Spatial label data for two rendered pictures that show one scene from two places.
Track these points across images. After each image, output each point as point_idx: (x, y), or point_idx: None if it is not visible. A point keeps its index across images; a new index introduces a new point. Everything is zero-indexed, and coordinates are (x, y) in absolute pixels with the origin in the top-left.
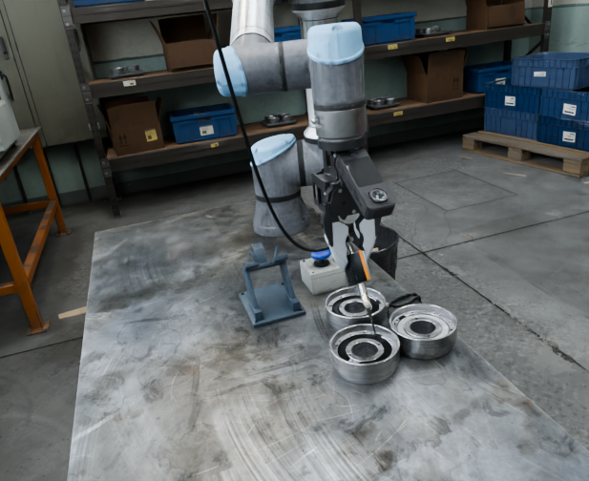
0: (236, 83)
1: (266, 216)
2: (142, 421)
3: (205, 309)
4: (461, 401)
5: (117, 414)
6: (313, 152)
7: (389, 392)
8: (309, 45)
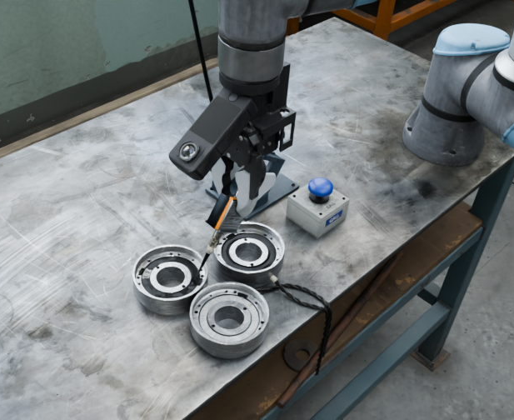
0: None
1: (416, 117)
2: (57, 172)
3: None
4: (134, 379)
5: (62, 156)
6: (489, 81)
7: (132, 318)
8: None
